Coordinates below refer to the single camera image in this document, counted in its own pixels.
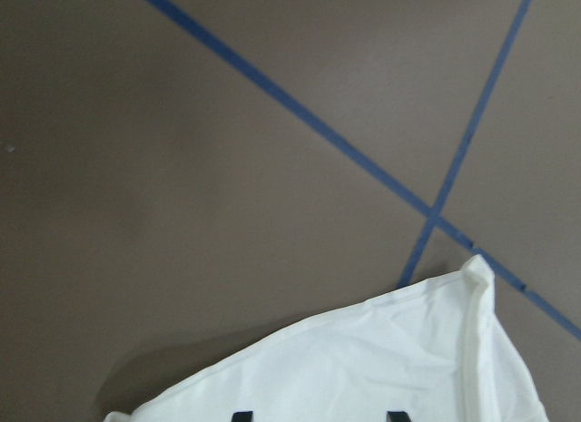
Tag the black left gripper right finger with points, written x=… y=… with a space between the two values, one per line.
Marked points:
x=398 y=416

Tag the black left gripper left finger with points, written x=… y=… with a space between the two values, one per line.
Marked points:
x=242 y=416

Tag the white long-sleeve printed T-shirt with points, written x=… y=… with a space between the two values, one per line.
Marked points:
x=435 y=349

